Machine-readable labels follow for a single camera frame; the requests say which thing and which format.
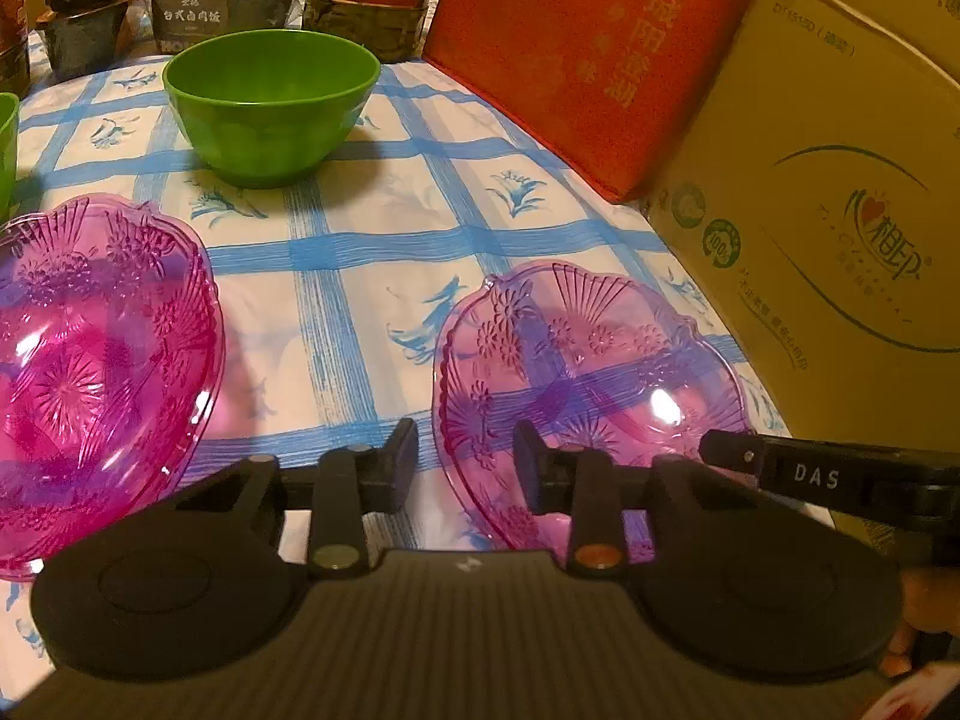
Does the pink transparent plastic plate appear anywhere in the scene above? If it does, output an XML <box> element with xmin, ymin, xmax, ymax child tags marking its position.
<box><xmin>432</xmin><ymin>260</ymin><xmax>753</xmax><ymax>565</ymax></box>
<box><xmin>0</xmin><ymin>194</ymin><xmax>227</xmax><ymax>583</ymax></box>

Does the brown cardboard box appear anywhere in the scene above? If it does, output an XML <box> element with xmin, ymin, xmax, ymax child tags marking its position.
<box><xmin>641</xmin><ymin>0</ymin><xmax>960</xmax><ymax>537</ymax></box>

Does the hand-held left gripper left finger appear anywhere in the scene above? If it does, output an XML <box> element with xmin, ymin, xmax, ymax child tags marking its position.
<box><xmin>176</xmin><ymin>418</ymin><xmax>421</xmax><ymax>578</ymax></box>

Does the red fabric bag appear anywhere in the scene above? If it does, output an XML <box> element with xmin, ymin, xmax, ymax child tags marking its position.
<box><xmin>421</xmin><ymin>0</ymin><xmax>770</xmax><ymax>204</ymax></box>

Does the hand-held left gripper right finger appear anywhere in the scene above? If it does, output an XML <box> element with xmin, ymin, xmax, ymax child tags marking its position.
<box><xmin>512</xmin><ymin>420</ymin><xmax>758</xmax><ymax>572</ymax></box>

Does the person's right hand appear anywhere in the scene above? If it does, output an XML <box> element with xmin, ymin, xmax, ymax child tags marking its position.
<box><xmin>881</xmin><ymin>566</ymin><xmax>960</xmax><ymax>685</ymax></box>

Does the blue checked floral tablecloth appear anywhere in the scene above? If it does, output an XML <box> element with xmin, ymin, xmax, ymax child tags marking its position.
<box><xmin>0</xmin><ymin>54</ymin><xmax>792</xmax><ymax>695</ymax></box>

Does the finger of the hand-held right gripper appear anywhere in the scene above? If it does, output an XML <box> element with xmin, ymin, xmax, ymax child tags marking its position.
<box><xmin>699</xmin><ymin>429</ymin><xmax>767</xmax><ymax>472</ymax></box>

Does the black instant rice box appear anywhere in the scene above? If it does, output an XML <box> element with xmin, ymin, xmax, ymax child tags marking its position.
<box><xmin>145</xmin><ymin>0</ymin><xmax>310</xmax><ymax>55</ymax></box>

